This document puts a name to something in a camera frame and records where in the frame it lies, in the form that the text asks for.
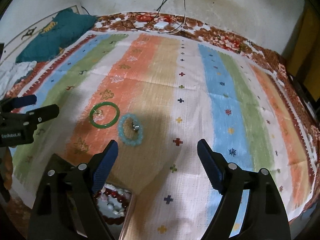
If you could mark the jewelry box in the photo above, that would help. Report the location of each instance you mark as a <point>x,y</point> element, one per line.
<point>104,214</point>

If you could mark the white grey cloth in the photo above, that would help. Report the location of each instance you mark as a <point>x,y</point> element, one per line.
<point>12,72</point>

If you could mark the colourful striped mat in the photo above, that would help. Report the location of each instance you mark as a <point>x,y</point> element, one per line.
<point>175,104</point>

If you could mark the white charger adapter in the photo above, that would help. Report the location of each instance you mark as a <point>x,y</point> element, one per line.
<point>160,25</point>

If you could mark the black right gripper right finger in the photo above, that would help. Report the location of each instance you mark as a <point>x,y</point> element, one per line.
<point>265,216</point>

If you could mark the teal quilted blanket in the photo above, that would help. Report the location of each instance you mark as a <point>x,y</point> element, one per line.
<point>62,31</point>

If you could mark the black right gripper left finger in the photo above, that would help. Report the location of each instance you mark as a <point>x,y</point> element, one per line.
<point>64,207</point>

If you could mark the left hand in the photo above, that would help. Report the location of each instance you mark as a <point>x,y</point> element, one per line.
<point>6,167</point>

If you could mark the green jade bangle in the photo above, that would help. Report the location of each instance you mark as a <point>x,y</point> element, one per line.
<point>109,124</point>

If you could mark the brown floral bedsheet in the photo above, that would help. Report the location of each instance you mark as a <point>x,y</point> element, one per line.
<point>225,37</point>

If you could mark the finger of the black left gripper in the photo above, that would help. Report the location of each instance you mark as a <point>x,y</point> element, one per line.
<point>40,115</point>
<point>18,102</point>

